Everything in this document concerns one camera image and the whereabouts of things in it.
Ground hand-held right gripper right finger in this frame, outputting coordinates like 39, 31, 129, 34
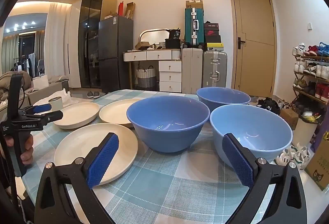
222, 133, 307, 224

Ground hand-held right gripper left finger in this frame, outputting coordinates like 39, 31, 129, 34
35, 132, 120, 224

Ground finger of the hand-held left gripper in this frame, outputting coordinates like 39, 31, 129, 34
20, 104, 52, 118
31, 110, 64, 124

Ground cream plate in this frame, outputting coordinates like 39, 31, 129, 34
53, 102, 100, 129
54, 123, 139, 187
99, 99, 144, 129

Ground light blue bowl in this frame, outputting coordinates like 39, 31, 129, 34
209, 104, 293, 169

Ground person's left hand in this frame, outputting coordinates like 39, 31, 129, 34
21, 134, 34, 165

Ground white thermos cup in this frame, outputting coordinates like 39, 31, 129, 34
48, 96, 63, 113

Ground brown cloth heap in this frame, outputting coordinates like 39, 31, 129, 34
0, 71, 32, 101

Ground white crumpled plastic bag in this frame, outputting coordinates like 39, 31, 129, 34
55, 88, 71, 107

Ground hanging clothes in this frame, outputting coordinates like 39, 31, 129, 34
12, 53, 45, 78

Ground beige curtain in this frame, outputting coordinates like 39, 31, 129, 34
1, 32, 20, 75

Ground white green sneaker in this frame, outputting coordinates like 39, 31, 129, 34
276, 153, 300, 170
285, 143, 312, 163

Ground scattered shoes pile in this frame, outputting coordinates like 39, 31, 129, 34
256, 97, 291, 115

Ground small cardboard box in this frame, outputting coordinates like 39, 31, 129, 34
280, 108, 299, 130

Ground white curtain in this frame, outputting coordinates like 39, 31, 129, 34
45, 2, 72, 78

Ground white trash bin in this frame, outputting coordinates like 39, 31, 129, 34
293, 115, 319, 149

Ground printed cardboard box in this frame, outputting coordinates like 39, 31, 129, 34
305, 137, 329, 191

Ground purple bag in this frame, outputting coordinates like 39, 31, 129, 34
310, 121, 329, 155

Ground dark glass cabinet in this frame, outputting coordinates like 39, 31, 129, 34
78, 0, 118, 89

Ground woven laundry basket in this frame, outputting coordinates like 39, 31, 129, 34
136, 66, 157, 91

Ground grey refrigerator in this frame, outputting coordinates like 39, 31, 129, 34
98, 15, 134, 93

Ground silver suitcase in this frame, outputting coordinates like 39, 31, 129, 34
202, 50, 228, 89

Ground beige suitcase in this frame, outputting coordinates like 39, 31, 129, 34
181, 47, 204, 94

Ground white dressing table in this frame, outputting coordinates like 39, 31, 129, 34
123, 49, 182, 92

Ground wooden shoe rack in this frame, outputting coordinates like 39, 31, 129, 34
293, 54, 329, 106

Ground tall open cardboard box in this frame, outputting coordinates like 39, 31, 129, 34
125, 2, 136, 20

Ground arched mirror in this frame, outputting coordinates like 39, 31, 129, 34
139, 29, 170, 43

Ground black storage bag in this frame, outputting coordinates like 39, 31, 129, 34
165, 38, 183, 49

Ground shoe rack with shoes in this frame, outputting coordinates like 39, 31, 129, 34
292, 42, 329, 111

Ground tan door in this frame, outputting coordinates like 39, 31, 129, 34
229, 0, 277, 98

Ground teal suitcase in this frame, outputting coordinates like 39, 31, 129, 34
184, 7, 205, 47

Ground flat cardboard box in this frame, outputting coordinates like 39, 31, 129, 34
185, 0, 204, 10

